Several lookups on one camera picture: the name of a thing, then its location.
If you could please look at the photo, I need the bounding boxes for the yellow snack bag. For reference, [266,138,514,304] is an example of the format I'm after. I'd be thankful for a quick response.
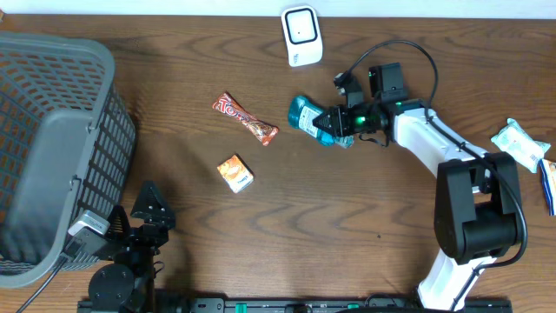
[539,159,556,216]

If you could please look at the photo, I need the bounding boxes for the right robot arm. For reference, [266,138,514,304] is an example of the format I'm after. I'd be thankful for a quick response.
[312,63,528,311]

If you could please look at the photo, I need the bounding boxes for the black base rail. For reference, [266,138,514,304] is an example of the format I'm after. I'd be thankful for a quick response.
[76,290,513,313]

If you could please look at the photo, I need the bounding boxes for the red brown snack bag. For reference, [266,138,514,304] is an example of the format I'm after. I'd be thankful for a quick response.
[212,92,279,146]

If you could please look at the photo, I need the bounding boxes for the orange snack packet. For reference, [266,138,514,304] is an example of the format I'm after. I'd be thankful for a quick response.
[217,155,255,194]

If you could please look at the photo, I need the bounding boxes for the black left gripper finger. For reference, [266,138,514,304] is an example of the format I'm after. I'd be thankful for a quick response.
[106,205,130,241]
[130,181,175,230]

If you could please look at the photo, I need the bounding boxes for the black right camera cable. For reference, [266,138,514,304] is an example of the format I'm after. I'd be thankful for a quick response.
[345,38,529,312]

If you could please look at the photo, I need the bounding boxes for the black camera cable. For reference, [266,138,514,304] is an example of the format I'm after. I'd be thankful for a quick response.
[15,236,83,313]
[345,38,529,312]

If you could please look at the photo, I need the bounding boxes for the white barcode scanner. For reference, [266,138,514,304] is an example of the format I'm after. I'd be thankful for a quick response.
[281,5,324,67]

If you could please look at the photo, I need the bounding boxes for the black left camera cable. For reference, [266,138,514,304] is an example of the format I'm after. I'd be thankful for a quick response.
[15,236,83,313]

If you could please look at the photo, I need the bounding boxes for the pale green wet wipes pack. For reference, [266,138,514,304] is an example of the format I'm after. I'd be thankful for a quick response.
[491,118,551,173]

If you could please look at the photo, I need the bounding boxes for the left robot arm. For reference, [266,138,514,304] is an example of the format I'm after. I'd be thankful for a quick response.
[88,181,189,312]

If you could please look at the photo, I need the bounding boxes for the grey plastic shopping basket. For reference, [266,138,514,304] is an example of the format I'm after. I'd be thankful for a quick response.
[1,32,136,289]

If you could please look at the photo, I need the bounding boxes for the teal mouthwash bottle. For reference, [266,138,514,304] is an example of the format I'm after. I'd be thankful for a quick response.
[288,96,354,149]

